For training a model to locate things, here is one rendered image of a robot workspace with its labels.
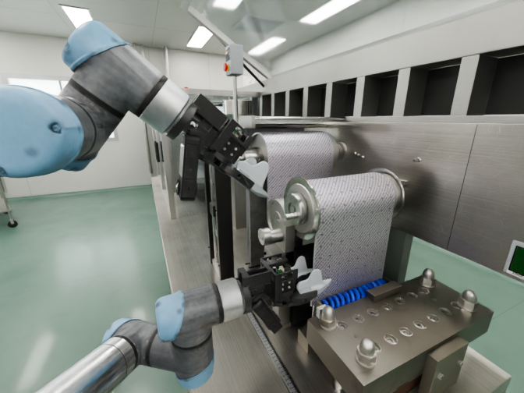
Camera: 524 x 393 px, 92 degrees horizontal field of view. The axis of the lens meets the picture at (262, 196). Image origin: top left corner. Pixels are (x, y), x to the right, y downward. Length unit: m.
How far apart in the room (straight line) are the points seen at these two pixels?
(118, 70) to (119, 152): 5.62
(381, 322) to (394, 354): 0.08
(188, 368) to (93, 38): 0.53
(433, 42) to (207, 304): 0.76
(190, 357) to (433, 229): 0.63
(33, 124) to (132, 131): 5.70
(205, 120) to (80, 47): 0.18
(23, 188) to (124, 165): 1.73
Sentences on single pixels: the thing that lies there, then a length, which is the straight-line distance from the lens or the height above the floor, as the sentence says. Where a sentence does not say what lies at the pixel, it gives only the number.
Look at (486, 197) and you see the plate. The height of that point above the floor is 1.29.
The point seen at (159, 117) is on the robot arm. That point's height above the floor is 1.45.
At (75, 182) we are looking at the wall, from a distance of 6.22.
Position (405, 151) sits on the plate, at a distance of 0.80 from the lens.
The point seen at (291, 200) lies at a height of 1.27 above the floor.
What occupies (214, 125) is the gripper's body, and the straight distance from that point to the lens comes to 0.44.
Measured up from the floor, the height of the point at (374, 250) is 1.13.
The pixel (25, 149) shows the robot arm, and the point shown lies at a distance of 0.28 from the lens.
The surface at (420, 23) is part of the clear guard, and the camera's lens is 0.85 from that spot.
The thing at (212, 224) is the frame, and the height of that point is 1.06.
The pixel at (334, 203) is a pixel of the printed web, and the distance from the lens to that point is 0.57.
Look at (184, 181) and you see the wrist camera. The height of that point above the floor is 1.35.
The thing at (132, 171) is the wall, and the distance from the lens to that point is 6.07.
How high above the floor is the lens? 1.45
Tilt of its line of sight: 17 degrees down
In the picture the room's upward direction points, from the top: straight up
